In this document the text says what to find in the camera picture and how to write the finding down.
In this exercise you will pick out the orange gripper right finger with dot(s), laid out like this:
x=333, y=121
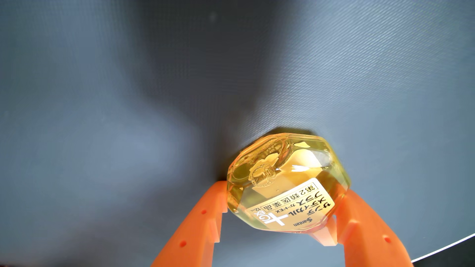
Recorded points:
x=367, y=237

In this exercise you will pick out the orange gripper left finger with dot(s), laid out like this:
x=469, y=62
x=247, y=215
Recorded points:
x=195, y=230

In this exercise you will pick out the yellow eyedrop bottle orange cap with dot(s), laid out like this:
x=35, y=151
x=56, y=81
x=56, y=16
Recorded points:
x=285, y=181

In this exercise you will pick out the dark grey textured mat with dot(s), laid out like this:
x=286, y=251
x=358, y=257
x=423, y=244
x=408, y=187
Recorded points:
x=111, y=111

